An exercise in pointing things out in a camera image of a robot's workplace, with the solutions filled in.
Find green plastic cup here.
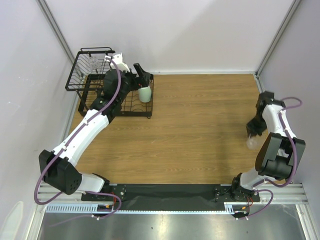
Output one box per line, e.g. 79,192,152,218
138,85,152,103

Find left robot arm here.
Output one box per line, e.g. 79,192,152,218
38,63,154,201

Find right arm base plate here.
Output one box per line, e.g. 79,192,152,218
213,185,260,203

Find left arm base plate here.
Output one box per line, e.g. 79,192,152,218
81,184,127,202

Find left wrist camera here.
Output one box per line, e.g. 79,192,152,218
104,53,131,73

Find black wire dish rack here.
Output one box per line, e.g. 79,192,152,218
65,46,154,119

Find clear plastic cup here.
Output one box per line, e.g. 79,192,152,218
88,55,102,73

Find aluminium frame rail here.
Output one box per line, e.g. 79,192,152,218
34,182,86,204

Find black base mat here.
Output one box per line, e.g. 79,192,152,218
117,184,226,211

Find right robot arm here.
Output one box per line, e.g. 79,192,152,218
230,91,306,202

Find small clear cup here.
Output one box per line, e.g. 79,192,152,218
246,134,264,150

